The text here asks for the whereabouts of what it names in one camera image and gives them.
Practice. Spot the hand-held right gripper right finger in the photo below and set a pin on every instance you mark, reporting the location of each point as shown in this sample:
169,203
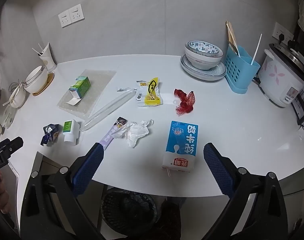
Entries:
217,170

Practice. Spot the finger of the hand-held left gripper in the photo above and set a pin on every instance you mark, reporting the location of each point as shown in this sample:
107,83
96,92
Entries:
14,145
0,145

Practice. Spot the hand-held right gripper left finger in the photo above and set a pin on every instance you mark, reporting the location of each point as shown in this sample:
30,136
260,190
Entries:
88,170

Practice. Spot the blue foil wrapper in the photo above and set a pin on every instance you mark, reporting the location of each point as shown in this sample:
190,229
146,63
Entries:
50,135

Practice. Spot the purple sachet wrapper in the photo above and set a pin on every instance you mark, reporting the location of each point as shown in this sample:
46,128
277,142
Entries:
111,135

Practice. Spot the blue white milk carton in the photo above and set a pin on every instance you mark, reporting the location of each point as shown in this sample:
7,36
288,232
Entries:
182,146

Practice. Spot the black mesh trash bin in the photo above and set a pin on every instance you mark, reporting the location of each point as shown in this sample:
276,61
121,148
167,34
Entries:
128,207

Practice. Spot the white tissue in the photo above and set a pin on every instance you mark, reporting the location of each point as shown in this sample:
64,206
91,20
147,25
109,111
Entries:
138,132

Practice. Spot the clear plastic tray lid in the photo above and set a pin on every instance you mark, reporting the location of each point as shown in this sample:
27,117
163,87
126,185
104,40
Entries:
109,106

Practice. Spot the red mesh net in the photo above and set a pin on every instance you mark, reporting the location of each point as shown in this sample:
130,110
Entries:
185,100

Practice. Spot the green cardboard box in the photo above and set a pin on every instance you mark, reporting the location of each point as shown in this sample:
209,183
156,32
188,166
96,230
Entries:
81,86

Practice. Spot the small clear plastic piece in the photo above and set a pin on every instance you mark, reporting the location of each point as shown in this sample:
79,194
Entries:
170,99

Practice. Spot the yellow snack packet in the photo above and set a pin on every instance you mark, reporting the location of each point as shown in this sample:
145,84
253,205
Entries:
150,92

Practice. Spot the person's left hand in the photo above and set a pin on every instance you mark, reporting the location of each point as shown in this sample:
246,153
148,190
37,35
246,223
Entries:
0,195

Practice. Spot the person's dark patterned pants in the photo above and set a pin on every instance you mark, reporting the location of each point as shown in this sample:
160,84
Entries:
170,220

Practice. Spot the nested small bowl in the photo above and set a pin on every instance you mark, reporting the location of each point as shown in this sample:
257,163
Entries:
33,73

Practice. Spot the round wooden coaster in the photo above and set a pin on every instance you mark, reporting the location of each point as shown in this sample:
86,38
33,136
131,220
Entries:
51,78

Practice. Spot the white cup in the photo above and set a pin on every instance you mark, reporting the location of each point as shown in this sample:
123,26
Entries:
48,58

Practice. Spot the white plastic stick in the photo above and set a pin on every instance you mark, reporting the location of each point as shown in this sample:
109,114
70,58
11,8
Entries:
40,48
37,51

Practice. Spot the patterned ceramic plate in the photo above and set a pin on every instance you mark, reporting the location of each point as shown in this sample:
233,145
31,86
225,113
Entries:
204,73

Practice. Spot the blue plastic utensil holder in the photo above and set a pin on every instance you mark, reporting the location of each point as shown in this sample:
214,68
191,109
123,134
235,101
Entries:
239,70

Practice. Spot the white bowl red rim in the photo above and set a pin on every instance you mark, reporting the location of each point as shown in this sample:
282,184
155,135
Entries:
203,62

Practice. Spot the white floral rice cooker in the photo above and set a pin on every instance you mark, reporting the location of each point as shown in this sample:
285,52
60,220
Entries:
279,80

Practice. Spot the floral patterned bowl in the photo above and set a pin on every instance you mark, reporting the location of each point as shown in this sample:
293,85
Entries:
203,47

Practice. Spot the long white straw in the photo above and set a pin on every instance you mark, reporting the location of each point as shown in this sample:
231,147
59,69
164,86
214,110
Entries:
256,48

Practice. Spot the bundle of wooden chopsticks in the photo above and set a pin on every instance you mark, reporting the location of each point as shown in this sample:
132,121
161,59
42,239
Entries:
231,35

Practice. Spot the white wall socket with plug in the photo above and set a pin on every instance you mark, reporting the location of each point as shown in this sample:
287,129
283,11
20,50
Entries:
282,31

